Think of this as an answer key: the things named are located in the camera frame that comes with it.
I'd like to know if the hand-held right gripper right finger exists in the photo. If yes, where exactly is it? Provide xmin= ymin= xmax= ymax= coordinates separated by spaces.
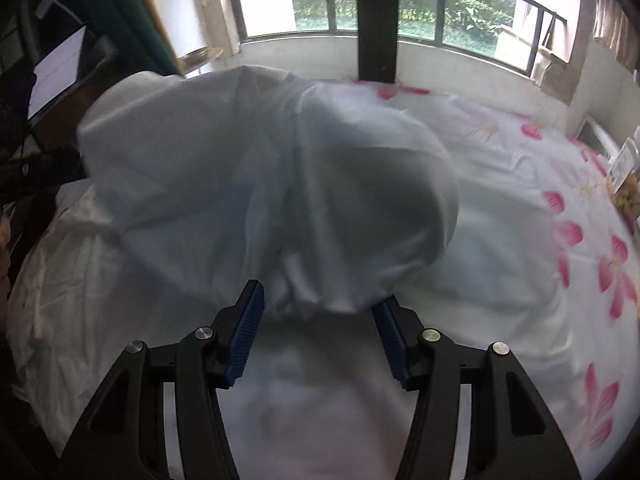
xmin=371 ymin=294 xmax=583 ymax=480

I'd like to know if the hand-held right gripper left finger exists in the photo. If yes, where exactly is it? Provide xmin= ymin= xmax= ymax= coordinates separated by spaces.
xmin=57 ymin=279 xmax=266 ymax=480

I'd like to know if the white hooded jacket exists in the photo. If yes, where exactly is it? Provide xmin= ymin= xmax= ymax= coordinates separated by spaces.
xmin=7 ymin=65 xmax=576 ymax=480

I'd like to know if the pink floral tablecloth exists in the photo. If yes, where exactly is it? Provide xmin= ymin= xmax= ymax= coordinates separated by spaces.
xmin=345 ymin=77 xmax=640 ymax=466

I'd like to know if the metal bowl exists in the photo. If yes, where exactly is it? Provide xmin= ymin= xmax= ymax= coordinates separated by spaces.
xmin=177 ymin=46 xmax=225 ymax=73

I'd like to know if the white air conditioner unit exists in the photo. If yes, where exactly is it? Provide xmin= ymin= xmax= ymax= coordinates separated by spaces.
xmin=575 ymin=116 xmax=621 ymax=158

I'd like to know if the plain cardboard box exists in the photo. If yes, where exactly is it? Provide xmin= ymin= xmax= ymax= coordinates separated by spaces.
xmin=530 ymin=47 xmax=586 ymax=106

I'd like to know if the teal curtain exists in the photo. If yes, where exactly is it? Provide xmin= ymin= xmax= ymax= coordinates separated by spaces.
xmin=92 ymin=0 xmax=182 ymax=78

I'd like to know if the beige hanging garment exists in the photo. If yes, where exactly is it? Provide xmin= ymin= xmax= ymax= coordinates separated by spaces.
xmin=592 ymin=0 xmax=640 ymax=68

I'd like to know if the black window frame post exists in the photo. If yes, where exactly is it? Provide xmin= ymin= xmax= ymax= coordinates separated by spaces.
xmin=356 ymin=0 xmax=399 ymax=83

